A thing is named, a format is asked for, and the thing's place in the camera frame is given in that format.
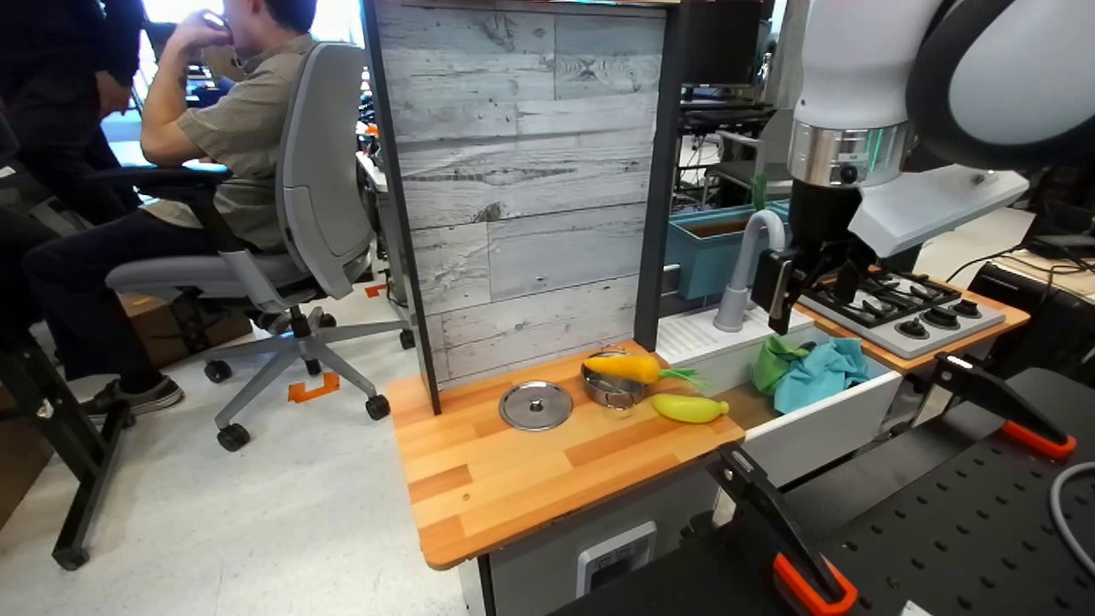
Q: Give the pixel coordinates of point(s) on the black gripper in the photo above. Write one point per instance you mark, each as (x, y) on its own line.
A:
(824, 243)

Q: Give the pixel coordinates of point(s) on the grey kitchen tap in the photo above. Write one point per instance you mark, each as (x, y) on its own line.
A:
(764, 231)

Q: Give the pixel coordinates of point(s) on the orange carrot plushie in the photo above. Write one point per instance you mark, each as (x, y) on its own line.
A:
(637, 368)

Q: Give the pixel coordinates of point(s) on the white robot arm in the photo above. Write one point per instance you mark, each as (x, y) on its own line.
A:
(918, 113)

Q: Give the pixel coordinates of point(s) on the yellow banana plushie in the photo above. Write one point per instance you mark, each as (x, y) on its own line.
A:
(691, 410)

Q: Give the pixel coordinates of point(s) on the small steel pot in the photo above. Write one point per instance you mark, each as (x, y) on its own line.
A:
(615, 390)

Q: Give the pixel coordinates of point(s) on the steel pot lid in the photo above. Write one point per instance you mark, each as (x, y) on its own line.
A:
(534, 405)

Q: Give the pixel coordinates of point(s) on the black toy stove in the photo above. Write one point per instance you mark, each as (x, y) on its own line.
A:
(904, 312)

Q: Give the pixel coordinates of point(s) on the teal planter box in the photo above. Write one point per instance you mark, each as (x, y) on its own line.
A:
(703, 243)

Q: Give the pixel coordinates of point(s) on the teal cloth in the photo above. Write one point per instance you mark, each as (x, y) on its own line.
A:
(830, 368)

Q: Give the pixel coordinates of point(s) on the green cloth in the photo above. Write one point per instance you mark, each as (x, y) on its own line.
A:
(774, 362)

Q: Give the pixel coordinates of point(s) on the white toy sink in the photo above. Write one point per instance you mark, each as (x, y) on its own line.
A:
(800, 443)

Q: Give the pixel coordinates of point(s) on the black orange clamp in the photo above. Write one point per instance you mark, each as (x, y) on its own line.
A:
(1023, 421)
(805, 581)

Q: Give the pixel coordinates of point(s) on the grey wood backsplash panel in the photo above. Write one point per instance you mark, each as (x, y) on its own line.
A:
(523, 145)

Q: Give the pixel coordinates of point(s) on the wooden countertop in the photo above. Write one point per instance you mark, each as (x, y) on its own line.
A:
(480, 484)

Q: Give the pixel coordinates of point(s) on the grey office chair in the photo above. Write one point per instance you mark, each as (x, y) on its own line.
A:
(325, 242)

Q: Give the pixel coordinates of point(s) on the seated person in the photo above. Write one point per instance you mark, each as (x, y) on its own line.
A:
(237, 133)

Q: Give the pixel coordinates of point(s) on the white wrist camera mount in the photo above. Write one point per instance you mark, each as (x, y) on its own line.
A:
(926, 204)

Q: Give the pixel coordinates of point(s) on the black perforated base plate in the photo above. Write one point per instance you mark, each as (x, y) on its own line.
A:
(947, 519)

